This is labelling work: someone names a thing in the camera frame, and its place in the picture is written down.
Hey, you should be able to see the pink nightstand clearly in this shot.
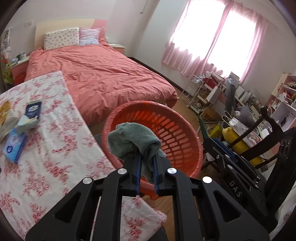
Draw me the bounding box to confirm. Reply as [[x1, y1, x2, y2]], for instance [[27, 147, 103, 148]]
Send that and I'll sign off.
[[11, 56, 29, 86], [109, 43, 125, 54]]

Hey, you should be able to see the dark wooden chair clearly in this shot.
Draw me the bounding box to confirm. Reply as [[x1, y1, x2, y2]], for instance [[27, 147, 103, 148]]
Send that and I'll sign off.
[[229, 105, 283, 166]]

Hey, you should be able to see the grey green towel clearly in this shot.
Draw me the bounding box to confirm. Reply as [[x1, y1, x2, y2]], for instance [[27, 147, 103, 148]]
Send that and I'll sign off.
[[107, 123, 166, 184]]

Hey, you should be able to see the light blue tissue pack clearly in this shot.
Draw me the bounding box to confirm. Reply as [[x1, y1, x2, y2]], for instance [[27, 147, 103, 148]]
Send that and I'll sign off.
[[3, 128, 28, 164]]

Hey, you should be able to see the white wire rack cart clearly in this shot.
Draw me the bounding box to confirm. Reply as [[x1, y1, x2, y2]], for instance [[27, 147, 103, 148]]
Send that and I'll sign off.
[[180, 74, 204, 113]]

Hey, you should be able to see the cardboard box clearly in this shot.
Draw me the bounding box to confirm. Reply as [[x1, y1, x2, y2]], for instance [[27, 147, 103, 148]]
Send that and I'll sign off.
[[198, 107, 222, 124]]

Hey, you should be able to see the beige pink headboard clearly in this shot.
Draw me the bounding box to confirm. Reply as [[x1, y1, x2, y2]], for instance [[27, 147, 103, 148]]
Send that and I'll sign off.
[[33, 18, 108, 50]]

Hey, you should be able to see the floral pink white tablecloth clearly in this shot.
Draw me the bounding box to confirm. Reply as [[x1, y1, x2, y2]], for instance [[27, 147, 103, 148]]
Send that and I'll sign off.
[[0, 70, 168, 241]]

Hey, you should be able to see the plush toy hanging stack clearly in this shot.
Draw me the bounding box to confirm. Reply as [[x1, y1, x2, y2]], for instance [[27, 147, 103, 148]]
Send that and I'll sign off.
[[1, 28, 14, 91]]

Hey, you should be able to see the pink striped pillow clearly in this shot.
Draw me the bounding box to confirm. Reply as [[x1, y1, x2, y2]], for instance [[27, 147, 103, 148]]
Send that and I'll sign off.
[[79, 28, 101, 46]]

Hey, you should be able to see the white cluttered desk shelf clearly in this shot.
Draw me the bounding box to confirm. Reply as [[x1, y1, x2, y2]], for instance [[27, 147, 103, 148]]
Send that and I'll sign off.
[[210, 77, 255, 127]]

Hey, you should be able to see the yellow snack bag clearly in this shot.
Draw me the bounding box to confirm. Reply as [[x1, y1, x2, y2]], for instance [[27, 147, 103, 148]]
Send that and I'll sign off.
[[0, 100, 15, 128]]

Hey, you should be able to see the bed with coral duvet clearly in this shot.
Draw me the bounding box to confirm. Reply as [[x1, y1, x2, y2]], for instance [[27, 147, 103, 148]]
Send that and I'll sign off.
[[26, 42, 178, 126]]

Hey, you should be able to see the dark blue tissue pack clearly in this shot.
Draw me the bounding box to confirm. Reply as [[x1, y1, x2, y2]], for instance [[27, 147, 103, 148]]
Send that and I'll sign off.
[[25, 100, 42, 120]]

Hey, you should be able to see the right pink nightstand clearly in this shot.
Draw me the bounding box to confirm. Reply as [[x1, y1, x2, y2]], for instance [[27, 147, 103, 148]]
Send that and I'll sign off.
[[109, 43, 125, 54]]

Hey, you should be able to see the white paper shopping bag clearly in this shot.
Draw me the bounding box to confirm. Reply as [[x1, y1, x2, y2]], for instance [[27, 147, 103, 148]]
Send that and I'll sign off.
[[222, 111, 248, 136]]

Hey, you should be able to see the pink window curtain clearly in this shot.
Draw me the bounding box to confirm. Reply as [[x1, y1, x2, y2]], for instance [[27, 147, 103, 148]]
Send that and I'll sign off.
[[162, 1, 269, 83]]

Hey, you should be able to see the pink white bookshelf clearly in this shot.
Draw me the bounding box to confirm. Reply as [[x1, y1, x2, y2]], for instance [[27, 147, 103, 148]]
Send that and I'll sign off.
[[270, 73, 295, 132]]

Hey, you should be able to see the left pink nightstand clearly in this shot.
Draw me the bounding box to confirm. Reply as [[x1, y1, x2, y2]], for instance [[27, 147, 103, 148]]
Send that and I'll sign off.
[[11, 56, 29, 86]]

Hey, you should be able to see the white wall switch plate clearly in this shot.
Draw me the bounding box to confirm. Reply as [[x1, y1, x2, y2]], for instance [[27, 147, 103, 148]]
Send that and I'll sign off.
[[24, 20, 33, 27]]

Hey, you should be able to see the floral white pillow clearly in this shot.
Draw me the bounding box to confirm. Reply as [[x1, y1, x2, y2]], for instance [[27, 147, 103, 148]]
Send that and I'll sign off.
[[44, 28, 79, 51]]

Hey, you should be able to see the orange plastic laundry basket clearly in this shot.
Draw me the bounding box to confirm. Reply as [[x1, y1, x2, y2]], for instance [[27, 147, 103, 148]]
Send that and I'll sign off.
[[101, 100, 203, 200]]

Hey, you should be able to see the light green sock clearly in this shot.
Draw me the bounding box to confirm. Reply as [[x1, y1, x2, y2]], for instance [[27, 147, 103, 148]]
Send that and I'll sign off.
[[15, 115, 39, 135]]

